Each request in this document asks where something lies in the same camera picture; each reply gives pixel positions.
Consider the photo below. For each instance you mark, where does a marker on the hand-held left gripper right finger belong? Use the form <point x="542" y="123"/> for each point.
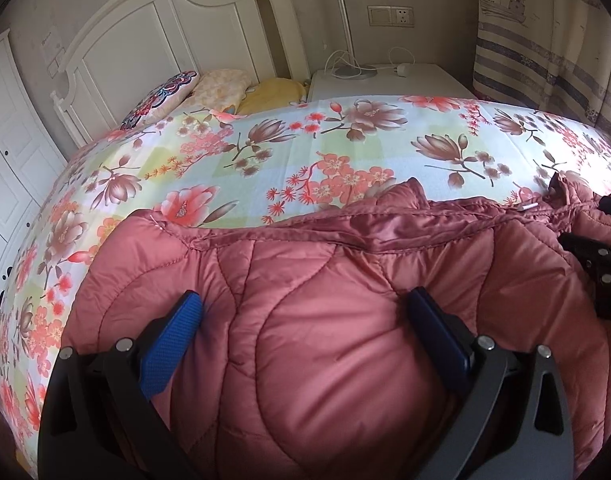
<point x="435" y="342"/>

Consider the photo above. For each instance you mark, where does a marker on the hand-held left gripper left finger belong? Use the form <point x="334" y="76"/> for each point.
<point x="170" y="342"/>

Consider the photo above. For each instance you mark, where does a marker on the pink quilted jacket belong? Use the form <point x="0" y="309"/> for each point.
<point x="335" y="335"/>

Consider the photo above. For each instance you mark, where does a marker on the printed beige curtain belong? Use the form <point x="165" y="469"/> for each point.
<point x="535" y="35"/>

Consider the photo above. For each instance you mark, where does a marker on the floral bed sheet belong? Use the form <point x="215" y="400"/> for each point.
<point x="285" y="160"/>

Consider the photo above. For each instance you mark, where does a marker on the white nightstand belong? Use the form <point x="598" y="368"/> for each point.
<point x="425" y="85"/>

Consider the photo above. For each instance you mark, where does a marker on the colourful patterned pillow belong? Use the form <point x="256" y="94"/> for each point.
<point x="160" y="97"/>

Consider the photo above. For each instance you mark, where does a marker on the white wardrobe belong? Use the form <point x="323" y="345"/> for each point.
<point x="15" y="150"/>

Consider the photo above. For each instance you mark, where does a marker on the white charger plug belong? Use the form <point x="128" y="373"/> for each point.
<point x="403" y="69"/>

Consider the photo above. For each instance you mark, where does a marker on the pale yellow dotted pillow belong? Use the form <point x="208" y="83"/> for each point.
<point x="220" y="87"/>

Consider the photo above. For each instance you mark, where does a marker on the white wooden headboard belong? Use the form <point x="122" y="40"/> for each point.
<point x="135" y="50"/>

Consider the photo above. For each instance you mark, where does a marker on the silver floor lamp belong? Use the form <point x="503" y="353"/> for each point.
<point x="343" y="10"/>

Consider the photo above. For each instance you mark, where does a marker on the white wall socket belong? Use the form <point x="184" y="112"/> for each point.
<point x="403" y="16"/>

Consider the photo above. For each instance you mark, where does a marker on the white wall switch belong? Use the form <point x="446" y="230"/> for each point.
<point x="379" y="15"/>

